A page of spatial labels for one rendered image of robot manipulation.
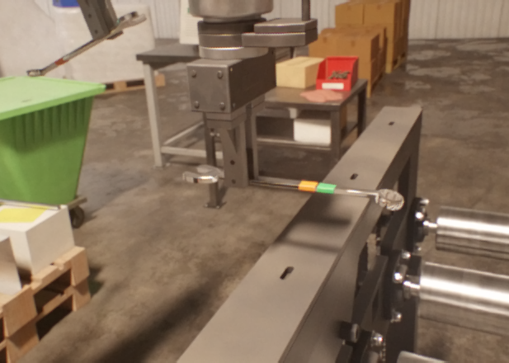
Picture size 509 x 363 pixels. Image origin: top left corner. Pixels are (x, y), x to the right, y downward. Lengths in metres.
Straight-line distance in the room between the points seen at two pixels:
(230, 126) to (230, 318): 0.20
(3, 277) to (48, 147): 0.96
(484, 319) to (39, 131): 2.55
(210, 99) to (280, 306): 0.23
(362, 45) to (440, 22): 4.62
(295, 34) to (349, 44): 5.83
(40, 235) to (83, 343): 0.50
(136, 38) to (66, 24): 0.84
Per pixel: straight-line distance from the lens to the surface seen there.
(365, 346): 0.96
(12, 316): 2.51
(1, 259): 2.51
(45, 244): 2.61
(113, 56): 7.46
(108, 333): 2.62
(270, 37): 0.56
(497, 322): 1.17
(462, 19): 10.82
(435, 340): 2.51
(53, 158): 3.31
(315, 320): 0.64
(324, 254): 0.69
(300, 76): 3.50
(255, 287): 0.63
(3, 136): 3.08
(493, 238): 1.41
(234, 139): 0.61
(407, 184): 1.34
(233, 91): 0.56
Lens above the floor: 1.51
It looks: 21 degrees down
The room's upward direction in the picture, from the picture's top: 3 degrees counter-clockwise
